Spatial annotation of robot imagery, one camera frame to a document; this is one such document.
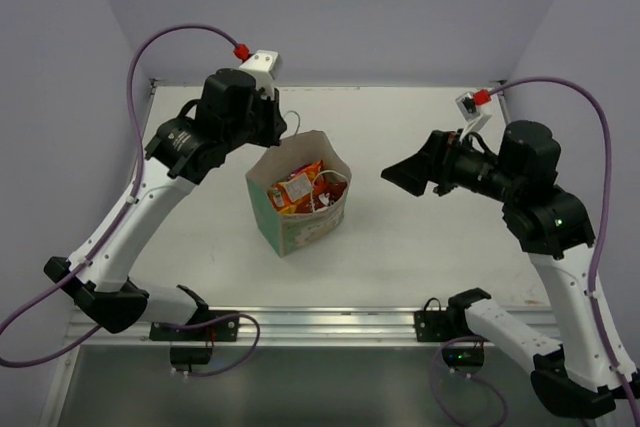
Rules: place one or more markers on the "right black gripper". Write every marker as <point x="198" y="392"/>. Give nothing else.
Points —
<point x="445" y="161"/>

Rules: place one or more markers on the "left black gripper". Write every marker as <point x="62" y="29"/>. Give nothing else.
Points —
<point x="272" y="120"/>

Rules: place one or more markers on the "green paper gift bag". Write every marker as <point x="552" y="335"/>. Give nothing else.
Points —
<point x="287" y="233"/>

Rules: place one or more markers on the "red Doritos chip bag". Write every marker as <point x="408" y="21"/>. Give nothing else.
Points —
<point x="327" y="188"/>

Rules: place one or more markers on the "orange fruit candy bag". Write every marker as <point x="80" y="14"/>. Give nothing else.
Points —
<point x="286" y="195"/>

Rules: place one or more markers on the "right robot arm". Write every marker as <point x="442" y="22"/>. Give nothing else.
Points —
<point x="583" y="373"/>

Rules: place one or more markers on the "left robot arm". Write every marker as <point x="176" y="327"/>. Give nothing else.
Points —
<point x="237" y="107"/>

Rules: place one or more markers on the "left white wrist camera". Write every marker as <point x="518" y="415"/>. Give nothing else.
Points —
<point x="264" y="66"/>

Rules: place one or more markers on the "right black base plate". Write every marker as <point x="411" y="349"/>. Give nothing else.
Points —
<point x="432" y="322"/>

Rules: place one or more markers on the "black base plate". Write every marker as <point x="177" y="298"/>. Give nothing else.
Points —
<point x="207" y="326"/>
<point x="432" y="322"/>

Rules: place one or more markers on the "aluminium mounting rail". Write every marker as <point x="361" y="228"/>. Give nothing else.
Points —
<point x="313" y="327"/>

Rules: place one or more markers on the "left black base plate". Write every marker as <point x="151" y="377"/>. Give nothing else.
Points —
<point x="207" y="326"/>

